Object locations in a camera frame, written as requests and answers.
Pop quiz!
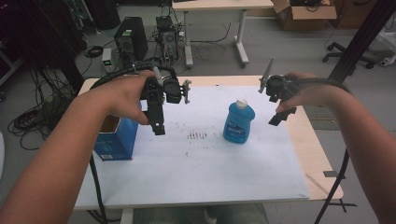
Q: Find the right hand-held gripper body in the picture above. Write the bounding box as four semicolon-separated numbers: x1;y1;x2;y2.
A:
258;57;302;104

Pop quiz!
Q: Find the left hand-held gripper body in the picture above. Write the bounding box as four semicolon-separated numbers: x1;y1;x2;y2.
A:
140;76;192;110

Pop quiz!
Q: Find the blue bottle with white cap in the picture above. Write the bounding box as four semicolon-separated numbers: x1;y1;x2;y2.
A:
222;97;256;145

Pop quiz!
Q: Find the blue cardboard box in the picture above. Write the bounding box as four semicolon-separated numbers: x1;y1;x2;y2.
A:
92;114;140;162

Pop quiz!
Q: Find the person's right hand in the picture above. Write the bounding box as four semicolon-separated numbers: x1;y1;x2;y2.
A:
275;72;347;114

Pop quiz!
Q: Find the person's left hand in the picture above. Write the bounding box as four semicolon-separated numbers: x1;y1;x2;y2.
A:
104;70;157;126

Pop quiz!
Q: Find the grey floor mat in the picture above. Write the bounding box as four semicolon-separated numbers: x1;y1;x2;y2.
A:
302;104;344;132

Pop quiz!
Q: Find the open computer tower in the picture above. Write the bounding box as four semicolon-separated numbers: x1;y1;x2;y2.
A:
155;15;180;63

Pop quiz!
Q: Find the white mat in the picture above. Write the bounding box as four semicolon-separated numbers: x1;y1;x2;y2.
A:
74;85;311;209

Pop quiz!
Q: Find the black computer tower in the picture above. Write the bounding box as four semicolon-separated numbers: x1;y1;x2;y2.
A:
113;16;149;63

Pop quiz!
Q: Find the small white device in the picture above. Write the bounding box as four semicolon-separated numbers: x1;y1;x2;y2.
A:
101;48;113;75

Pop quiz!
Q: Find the black office chair base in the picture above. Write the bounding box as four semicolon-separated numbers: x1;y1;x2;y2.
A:
321;41;378;70

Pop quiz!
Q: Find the brown cardboard box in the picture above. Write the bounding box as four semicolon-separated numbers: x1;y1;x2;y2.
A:
270;0;338;32

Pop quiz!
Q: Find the white-legged wooden table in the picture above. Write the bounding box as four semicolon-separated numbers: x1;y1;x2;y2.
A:
171;0;276;69

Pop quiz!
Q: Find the white table leg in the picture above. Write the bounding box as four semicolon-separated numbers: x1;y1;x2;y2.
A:
120;207;135;224

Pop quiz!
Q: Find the black tape cross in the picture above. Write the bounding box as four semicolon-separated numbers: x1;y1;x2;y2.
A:
326;199;358;215

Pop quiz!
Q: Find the dark curtain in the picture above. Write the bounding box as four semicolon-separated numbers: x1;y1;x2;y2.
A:
0;0;89;92

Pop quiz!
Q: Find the white cable plug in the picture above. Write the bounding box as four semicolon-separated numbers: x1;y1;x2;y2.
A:
151;66;163;87

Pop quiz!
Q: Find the black corrugated right gripper cable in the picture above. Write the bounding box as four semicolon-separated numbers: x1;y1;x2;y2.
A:
293;77;352;224

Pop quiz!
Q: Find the coiled black cable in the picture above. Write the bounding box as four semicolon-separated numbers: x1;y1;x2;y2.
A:
83;45;105;59

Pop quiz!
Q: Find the black metal post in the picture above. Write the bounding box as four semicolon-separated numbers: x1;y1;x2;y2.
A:
327;0;396;86

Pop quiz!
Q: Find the bundle of black floor cables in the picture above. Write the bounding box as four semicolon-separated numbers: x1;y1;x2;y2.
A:
7;66;80;151

